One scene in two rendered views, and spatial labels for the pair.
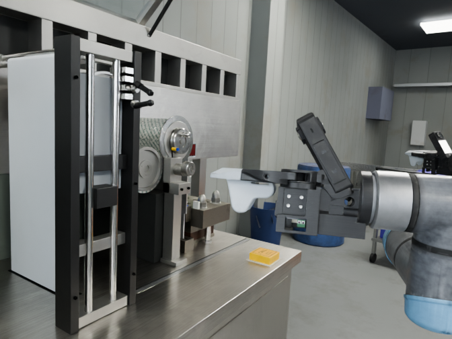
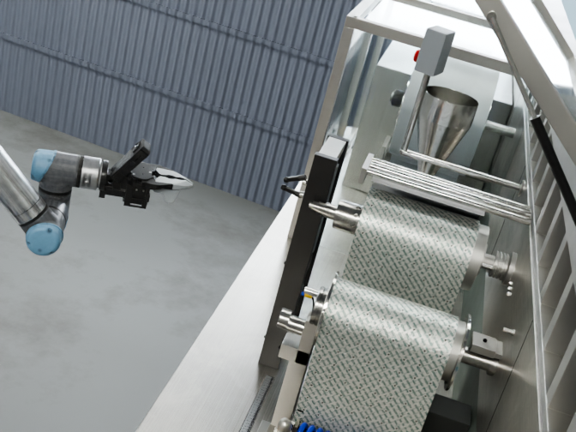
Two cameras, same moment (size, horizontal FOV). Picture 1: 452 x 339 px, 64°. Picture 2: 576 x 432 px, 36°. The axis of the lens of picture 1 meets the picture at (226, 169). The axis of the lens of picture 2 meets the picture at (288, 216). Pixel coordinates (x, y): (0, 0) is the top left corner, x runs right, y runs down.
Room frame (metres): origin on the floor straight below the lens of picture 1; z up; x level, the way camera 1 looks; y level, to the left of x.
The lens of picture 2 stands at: (2.33, -0.59, 2.08)
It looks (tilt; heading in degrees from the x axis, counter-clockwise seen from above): 24 degrees down; 155
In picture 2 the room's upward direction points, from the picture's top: 15 degrees clockwise
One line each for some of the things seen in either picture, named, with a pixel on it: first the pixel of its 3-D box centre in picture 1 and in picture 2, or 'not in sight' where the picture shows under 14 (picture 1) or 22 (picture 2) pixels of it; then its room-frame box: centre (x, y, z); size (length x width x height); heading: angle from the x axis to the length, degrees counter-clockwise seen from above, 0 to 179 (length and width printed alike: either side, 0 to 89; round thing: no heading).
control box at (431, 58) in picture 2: not in sight; (431, 49); (0.61, 0.47, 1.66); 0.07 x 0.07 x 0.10; 42
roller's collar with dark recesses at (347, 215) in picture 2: not in sight; (350, 217); (0.84, 0.27, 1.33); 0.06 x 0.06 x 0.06; 57
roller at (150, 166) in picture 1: (114, 164); not in sight; (1.03, 0.32, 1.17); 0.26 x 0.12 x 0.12; 57
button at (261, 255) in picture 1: (264, 255); not in sight; (1.07, -0.13, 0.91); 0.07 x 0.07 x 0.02; 57
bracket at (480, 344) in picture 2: not in sight; (487, 345); (1.22, 0.40, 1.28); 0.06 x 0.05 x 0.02; 57
